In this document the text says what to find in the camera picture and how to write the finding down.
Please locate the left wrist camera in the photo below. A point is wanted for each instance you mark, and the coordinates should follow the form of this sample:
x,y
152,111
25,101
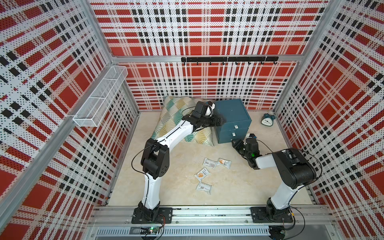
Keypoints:
x,y
210,109

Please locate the teal alarm clock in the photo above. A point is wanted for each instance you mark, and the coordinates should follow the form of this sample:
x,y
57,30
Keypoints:
x,y
268,119

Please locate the teal three-drawer cabinet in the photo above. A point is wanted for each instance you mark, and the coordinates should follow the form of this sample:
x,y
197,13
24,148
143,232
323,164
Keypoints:
x,y
235,120

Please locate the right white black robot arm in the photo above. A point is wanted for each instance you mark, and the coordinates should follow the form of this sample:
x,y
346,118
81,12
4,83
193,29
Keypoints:
x,y
295,171

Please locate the black wall hook rail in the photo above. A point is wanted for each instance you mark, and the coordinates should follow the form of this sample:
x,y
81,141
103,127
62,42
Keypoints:
x,y
261,59

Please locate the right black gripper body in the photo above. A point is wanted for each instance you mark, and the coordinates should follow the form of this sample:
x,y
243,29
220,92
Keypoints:
x,y
243,152

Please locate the white wire mesh basket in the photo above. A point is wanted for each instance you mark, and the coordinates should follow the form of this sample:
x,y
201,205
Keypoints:
x,y
95,107

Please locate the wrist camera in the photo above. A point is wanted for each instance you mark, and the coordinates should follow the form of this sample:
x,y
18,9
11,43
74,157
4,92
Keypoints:
x,y
210,109
252,136

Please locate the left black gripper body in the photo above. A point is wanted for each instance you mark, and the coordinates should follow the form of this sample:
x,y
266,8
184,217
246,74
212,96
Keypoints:
x,y
208,121

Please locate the patterned green yellow pillow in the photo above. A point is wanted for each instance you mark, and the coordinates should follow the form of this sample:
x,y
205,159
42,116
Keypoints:
x,y
173,110

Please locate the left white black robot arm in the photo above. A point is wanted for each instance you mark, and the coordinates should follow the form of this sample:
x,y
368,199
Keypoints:
x,y
156,161

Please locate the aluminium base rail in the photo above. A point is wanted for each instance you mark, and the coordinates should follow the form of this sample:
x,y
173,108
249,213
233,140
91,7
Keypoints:
x,y
303,222

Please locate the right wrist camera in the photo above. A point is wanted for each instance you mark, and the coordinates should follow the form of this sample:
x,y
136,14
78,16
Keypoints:
x,y
252,136

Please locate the white cookie packet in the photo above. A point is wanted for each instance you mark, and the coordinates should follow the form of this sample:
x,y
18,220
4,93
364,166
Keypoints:
x,y
209,163
204,187
202,174
224,163

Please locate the white cookie packet bottom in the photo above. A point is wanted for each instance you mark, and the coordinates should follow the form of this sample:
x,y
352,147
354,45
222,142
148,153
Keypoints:
x,y
204,187

